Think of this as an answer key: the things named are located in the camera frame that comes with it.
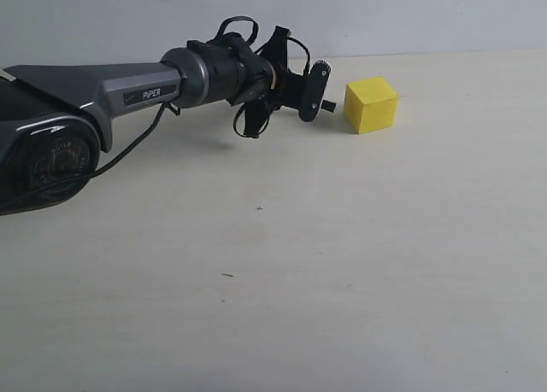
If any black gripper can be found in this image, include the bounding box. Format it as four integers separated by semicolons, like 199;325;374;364
273;60;337;122

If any yellow cube block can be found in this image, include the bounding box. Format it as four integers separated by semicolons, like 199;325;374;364
344;76;400;134

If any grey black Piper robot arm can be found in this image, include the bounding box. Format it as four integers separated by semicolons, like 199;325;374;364
1;27;336;215

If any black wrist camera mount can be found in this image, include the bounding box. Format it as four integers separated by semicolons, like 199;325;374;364
232;26;291;139

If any black cable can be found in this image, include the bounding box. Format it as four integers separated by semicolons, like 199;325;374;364
0;15;311;209

